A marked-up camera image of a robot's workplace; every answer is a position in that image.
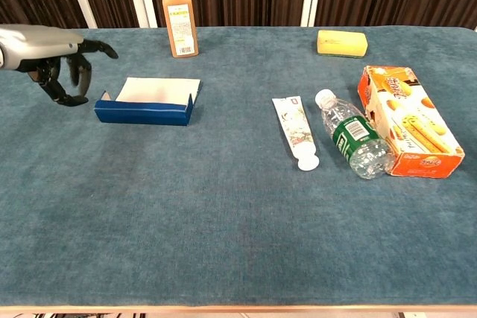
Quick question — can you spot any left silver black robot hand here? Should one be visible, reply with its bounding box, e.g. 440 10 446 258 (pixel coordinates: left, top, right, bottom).
0 23 119 107

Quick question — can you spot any blue box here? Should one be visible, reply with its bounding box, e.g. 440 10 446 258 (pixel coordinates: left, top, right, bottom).
93 77 203 127

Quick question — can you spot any brown juice bottle white cap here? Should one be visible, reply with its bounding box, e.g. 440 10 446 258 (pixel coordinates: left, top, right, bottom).
161 0 200 59

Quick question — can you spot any teal blue table cloth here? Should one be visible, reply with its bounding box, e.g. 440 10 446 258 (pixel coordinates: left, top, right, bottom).
0 26 477 308

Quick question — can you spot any white floral toothpaste tube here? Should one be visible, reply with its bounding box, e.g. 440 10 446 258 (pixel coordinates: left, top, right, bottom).
271 95 320 172

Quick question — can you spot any yellow sponge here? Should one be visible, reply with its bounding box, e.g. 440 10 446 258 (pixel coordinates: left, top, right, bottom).
316 29 369 59

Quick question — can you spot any clear water bottle green label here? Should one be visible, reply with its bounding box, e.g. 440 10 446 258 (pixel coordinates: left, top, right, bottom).
315 89 396 180

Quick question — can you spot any orange biscuit box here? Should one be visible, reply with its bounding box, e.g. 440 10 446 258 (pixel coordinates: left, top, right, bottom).
357 65 466 179

